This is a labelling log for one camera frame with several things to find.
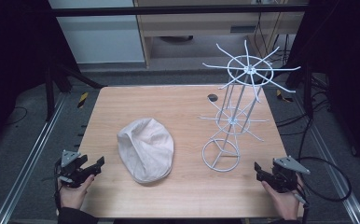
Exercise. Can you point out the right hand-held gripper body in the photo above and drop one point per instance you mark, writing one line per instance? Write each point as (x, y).
(285, 174)

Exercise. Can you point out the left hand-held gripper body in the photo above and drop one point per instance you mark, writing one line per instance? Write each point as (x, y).
(70, 169)

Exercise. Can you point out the white cap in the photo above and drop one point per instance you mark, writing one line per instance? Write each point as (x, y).
(148, 149)

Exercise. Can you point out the person's left hand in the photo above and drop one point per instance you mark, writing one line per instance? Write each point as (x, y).
(73, 194)

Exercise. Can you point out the person's right hand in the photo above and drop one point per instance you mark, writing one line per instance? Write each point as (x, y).
(282, 202)

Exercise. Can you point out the person's left sleeve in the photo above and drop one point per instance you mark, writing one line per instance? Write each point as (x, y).
(75, 216)

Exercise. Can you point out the yellow black striped tape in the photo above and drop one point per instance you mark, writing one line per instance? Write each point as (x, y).
(82, 100)
(283, 96)

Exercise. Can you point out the wooden desk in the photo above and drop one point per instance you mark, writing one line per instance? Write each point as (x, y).
(187, 193)

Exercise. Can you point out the black metal stand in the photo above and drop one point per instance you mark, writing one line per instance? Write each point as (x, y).
(60, 81)
(305, 84)

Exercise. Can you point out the white cabinet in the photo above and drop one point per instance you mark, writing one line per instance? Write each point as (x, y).
(97, 31)

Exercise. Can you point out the black horizontal bar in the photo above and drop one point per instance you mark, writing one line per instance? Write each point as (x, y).
(175, 10)

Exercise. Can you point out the aluminium rail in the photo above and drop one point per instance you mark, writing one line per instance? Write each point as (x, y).
(333, 174)
(29, 158)

